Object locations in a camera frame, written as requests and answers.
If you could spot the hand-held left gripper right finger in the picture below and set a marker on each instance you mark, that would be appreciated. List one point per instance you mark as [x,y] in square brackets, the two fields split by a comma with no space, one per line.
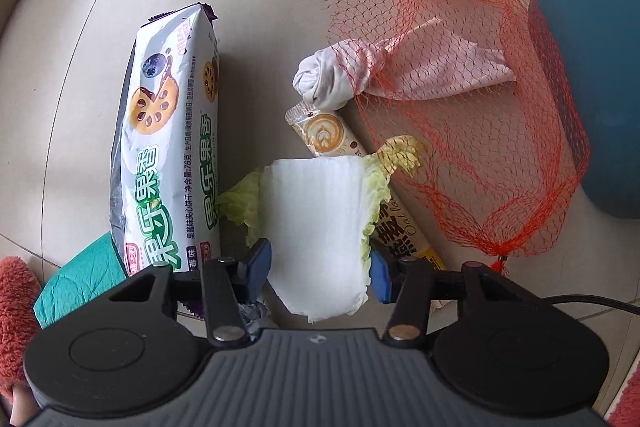
[382,274]

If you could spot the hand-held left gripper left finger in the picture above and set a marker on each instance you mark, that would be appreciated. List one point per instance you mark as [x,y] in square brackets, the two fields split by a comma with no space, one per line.
[260,264]

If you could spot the napa cabbage leaf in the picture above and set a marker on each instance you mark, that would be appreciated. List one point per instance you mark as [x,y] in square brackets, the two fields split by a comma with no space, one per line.
[315,217]

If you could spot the beige coffee sachet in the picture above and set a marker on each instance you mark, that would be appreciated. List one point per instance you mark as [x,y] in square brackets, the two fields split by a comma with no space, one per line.
[325,132]

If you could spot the white biscuit packet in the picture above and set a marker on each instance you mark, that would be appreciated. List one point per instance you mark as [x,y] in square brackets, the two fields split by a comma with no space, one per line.
[160,132]

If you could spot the teal cloth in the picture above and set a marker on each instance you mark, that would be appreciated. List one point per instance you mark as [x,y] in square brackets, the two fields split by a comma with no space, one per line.
[80,277]

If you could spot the teal plastic bin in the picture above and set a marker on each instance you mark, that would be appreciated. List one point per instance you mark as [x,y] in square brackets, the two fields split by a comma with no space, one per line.
[600,57]

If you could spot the person's leg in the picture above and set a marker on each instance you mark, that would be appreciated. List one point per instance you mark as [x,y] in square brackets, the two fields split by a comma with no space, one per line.
[20,399]

